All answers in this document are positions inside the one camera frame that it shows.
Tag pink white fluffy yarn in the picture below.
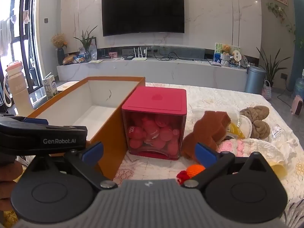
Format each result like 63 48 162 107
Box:
217 140 252 158

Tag black power cable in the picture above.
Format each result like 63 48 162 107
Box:
276 79 295 110

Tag white plastic bag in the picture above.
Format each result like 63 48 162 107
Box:
247 138 289 171
89 38 98 61

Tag hanging vine plant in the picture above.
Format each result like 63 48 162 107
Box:
266 2 298 51

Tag pink woven basket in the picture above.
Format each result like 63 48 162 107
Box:
262 80 272 100

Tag red knitted piece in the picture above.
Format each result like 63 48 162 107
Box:
176 170 191 186

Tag hanging laundry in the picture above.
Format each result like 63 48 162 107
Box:
0 9 30 56

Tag white milk carton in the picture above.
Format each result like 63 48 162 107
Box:
43 74 58 100

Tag blue trash can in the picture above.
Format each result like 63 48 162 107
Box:
245 66 266 95

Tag long-leaved potted plant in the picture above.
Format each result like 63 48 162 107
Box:
256 47 292 87

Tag yellow packet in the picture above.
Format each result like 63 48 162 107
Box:
224 122 247 140

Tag black flat television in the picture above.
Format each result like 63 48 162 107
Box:
101 0 185 37

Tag white bottle with pink lid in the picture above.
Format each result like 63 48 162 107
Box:
3 61 35 116

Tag pile of red balls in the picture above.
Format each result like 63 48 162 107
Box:
127 113 182 156

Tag clear ribboned gift bag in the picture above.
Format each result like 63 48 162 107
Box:
269 123 297 148

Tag black vase with dried flowers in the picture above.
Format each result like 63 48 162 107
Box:
51 33 68 65

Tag green white picture card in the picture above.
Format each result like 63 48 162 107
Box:
214 42 241 60

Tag red cube container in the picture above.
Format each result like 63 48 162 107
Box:
122 86 187 160

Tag person's left hand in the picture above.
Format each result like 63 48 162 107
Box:
0 160 23 213

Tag tan braided plush yarn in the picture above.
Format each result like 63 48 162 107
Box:
240 106 271 139

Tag brown sponge cloth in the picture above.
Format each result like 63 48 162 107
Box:
182 110 232 159

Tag orange storage box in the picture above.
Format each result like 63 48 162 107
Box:
28 76 146 181

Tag pink space heater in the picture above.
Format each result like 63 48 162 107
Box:
291 95 304 118

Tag green potted plant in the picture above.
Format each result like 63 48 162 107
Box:
73 26 98 62

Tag marble television console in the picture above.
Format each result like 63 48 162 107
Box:
56 45 249 92

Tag orange knitted ball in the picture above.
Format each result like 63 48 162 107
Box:
186 164 206 178

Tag white router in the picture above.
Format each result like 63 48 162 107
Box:
132 47 149 61

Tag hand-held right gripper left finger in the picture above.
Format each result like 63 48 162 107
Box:
22 141 118 190

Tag pale yellow sponge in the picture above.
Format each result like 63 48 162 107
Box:
268 161 288 180

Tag blue water jug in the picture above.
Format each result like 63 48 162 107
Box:
293 70 304 99

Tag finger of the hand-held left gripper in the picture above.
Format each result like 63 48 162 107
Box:
15 116 49 126

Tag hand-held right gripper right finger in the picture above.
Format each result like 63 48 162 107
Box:
181 142 283 190

